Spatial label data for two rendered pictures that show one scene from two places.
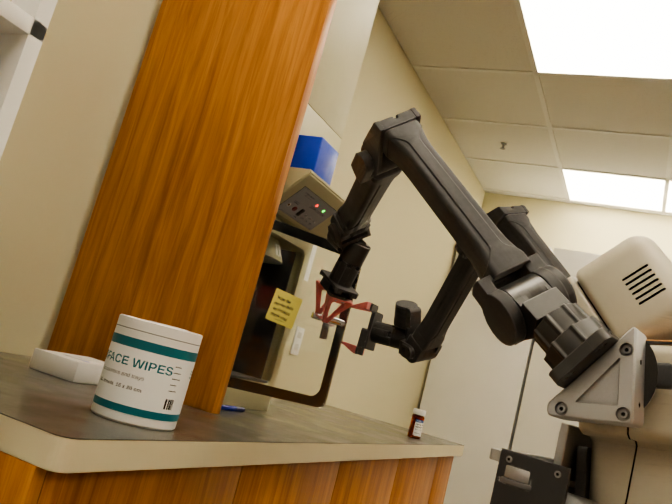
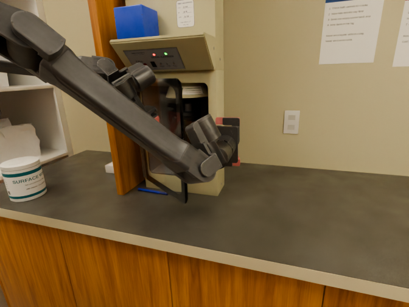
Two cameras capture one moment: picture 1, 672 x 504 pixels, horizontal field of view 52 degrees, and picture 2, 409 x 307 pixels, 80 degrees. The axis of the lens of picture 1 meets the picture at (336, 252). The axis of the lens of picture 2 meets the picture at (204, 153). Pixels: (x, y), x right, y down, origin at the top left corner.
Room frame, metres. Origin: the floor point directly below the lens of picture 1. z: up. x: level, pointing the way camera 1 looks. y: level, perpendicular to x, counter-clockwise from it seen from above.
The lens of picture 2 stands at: (1.69, -0.78, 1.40)
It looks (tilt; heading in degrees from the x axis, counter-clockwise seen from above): 18 degrees down; 83
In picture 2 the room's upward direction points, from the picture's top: 2 degrees counter-clockwise
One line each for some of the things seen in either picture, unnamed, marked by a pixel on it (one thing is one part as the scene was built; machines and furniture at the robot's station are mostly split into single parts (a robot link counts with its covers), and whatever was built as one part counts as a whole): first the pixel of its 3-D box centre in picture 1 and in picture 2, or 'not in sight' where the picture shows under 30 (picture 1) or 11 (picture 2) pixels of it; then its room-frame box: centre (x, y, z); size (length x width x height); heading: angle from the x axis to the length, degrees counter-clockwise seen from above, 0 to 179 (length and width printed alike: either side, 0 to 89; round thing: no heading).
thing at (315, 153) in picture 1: (308, 160); (137, 25); (1.60, 0.12, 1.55); 0.10 x 0.10 x 0.09; 64
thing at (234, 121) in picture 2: (360, 314); (229, 128); (1.85, -0.11, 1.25); 0.09 x 0.07 x 0.07; 65
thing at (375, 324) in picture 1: (381, 333); (224, 147); (1.82, -0.17, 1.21); 0.07 x 0.07 x 0.10; 65
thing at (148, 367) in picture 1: (147, 371); (24, 178); (1.07, 0.23, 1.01); 0.13 x 0.13 x 0.15
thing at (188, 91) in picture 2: not in sight; (188, 88); (1.76, 0.22, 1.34); 0.18 x 0.18 x 0.05
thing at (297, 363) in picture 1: (292, 314); (159, 137); (1.64, 0.06, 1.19); 0.30 x 0.01 x 0.40; 120
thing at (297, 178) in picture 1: (312, 208); (163, 55); (1.67, 0.08, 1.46); 0.32 x 0.11 x 0.10; 154
